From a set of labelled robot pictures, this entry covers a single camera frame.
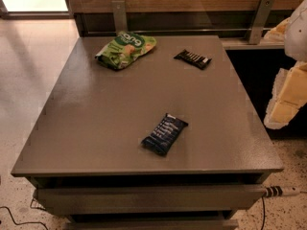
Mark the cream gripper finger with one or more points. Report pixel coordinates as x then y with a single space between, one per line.
278 32
289 94

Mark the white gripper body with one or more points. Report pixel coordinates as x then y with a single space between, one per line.
297 33

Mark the black chocolate rxbar wrapper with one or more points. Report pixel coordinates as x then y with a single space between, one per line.
191 58

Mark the blue blueberry rxbar wrapper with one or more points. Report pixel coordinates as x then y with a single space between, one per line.
164 134

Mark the green chip bag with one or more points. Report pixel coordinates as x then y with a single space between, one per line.
124 49

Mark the grey drawer cabinet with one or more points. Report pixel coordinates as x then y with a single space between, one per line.
89 132

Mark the lower grey drawer front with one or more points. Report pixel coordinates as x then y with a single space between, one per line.
156 225

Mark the grey drawer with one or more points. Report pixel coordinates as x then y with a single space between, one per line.
85 201
156 225

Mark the upper grey drawer front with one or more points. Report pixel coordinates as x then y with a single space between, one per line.
85 201

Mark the right metal bracket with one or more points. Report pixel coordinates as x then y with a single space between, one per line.
254 34

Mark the metal bracket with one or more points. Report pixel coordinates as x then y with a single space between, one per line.
119 15
254 34

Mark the black white striped handle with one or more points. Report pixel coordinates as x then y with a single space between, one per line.
274 191

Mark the left metal bracket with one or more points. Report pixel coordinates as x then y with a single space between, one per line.
119 15

